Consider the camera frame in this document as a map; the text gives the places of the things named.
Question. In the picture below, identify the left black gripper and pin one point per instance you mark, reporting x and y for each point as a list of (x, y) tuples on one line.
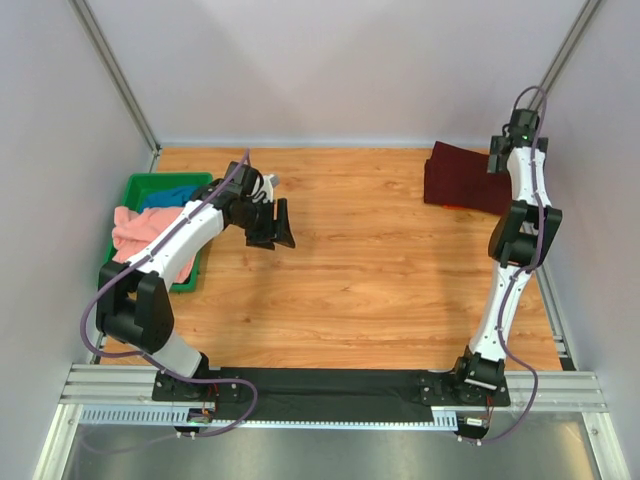
[(267, 223)]

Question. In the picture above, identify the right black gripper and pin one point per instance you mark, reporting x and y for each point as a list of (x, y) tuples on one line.
[(498, 154)]

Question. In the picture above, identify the maroon t shirt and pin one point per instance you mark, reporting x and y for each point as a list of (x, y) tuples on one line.
[(457, 176)]

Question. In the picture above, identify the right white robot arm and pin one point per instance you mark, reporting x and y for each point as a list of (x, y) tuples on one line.
[(518, 246)]

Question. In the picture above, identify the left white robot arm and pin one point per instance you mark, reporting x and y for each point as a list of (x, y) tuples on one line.
[(133, 304)]

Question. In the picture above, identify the blue t shirt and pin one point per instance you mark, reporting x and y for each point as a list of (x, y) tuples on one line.
[(174, 197)]

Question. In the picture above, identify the pink t shirt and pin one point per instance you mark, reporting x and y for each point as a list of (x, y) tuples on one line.
[(134, 231)]

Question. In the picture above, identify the black base mat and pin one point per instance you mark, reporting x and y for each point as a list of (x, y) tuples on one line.
[(323, 395)]

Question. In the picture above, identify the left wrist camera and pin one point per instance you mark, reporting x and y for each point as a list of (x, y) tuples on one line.
[(264, 189)]

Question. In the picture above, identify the aluminium rail frame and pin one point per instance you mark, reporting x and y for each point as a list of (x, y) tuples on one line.
[(558, 391)]

